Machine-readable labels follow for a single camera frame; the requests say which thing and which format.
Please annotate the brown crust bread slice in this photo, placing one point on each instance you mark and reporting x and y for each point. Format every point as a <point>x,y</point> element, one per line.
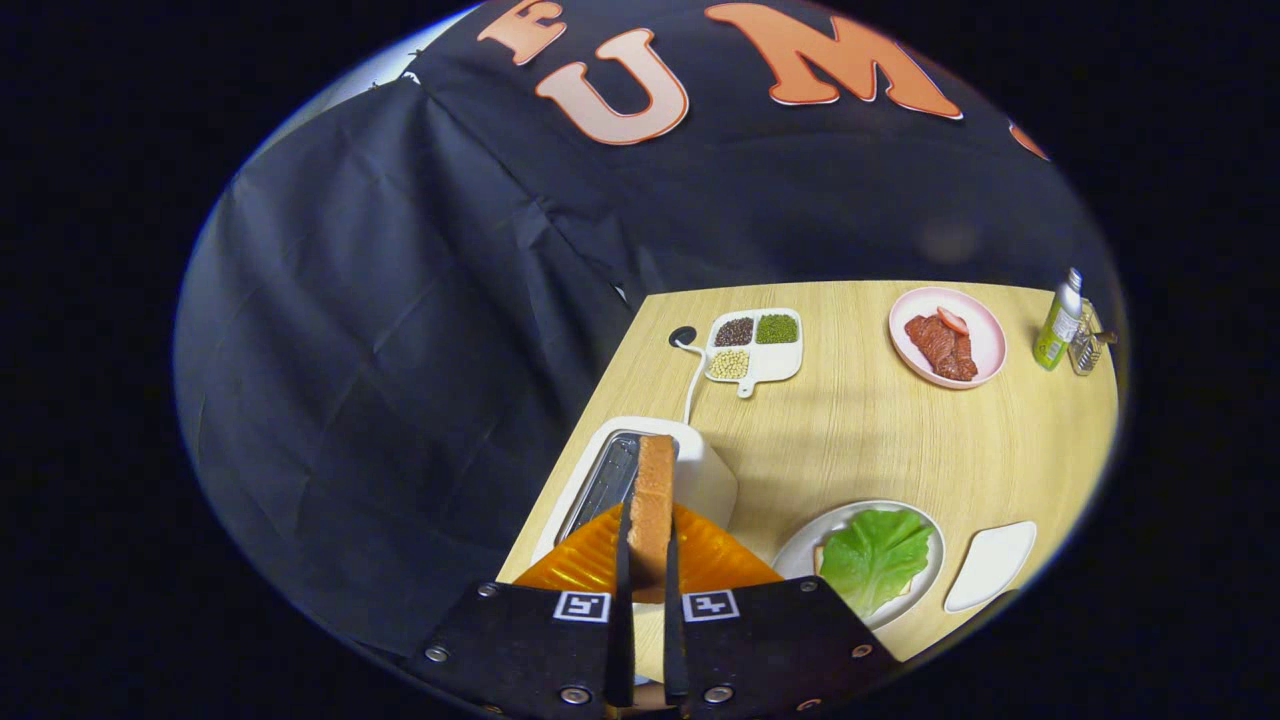
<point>652,500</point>

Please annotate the round white plate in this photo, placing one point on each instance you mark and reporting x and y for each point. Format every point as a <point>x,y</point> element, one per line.
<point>800,550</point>

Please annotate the pink plate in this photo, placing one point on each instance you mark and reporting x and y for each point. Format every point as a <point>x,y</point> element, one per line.
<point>985,340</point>

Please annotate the green label metal bottle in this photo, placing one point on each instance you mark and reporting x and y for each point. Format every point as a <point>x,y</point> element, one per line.
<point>1052,340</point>

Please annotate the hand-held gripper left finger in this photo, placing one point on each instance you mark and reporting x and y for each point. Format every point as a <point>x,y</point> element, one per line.
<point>620,640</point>

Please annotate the white toaster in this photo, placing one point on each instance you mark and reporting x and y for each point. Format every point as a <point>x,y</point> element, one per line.
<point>705,480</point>

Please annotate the black backdrop cloth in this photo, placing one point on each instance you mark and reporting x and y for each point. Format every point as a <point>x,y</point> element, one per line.
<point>400,350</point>

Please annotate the red sausage slice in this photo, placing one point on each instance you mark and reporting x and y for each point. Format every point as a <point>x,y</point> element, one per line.
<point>953,321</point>

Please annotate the brown meat piece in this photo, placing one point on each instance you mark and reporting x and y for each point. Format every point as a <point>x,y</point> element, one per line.
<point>940,350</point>

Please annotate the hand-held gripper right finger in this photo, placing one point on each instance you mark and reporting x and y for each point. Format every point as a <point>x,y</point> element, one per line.
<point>675,640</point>

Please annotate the white rectangular dish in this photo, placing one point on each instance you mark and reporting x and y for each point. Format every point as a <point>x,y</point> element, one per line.
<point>990,565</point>

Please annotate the green lettuce leaf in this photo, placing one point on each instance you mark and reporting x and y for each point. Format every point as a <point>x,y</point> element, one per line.
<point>875,560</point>

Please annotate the divided white seasoning dish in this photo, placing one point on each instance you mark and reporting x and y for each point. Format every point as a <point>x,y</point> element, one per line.
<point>775,362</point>

